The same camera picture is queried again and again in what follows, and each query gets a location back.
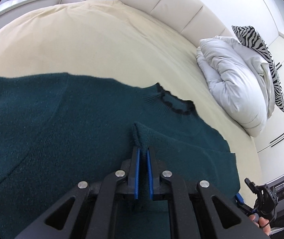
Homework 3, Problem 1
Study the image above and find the dark green knit sweater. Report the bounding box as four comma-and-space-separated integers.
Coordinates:
0, 73, 240, 238

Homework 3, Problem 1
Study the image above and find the person's right hand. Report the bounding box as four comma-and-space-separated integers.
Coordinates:
248, 215, 271, 236

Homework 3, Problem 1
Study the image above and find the white folded duvet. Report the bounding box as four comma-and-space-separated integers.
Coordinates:
197, 36, 275, 137

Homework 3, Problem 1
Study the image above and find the cream bed sheet mattress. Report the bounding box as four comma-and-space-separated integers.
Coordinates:
0, 0, 261, 204

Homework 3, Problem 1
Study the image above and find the zebra print pillow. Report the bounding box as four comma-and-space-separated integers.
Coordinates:
232, 25, 284, 112

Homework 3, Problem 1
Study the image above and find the cream padded headboard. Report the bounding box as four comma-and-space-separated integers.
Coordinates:
120, 0, 234, 47

